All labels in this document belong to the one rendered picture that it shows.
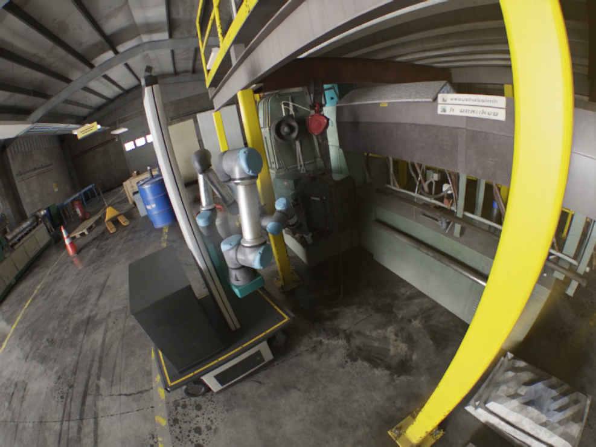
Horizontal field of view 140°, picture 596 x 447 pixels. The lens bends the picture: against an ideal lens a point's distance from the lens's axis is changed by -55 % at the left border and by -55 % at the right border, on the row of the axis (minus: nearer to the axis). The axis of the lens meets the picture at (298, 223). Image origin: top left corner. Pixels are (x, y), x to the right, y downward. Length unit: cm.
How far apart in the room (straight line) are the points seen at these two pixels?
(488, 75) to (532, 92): 266
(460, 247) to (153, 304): 178
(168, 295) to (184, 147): 676
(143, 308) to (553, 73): 144
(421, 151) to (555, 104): 141
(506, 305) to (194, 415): 170
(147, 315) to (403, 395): 145
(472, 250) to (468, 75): 212
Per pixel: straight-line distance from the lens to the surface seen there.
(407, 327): 188
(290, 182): 221
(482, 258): 166
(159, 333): 133
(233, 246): 115
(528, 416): 152
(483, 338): 64
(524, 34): 45
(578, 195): 142
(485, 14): 134
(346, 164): 253
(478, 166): 154
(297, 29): 102
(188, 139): 772
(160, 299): 120
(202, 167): 152
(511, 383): 155
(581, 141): 139
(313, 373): 168
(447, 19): 142
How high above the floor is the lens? 146
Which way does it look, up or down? 26 degrees down
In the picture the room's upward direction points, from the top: 11 degrees counter-clockwise
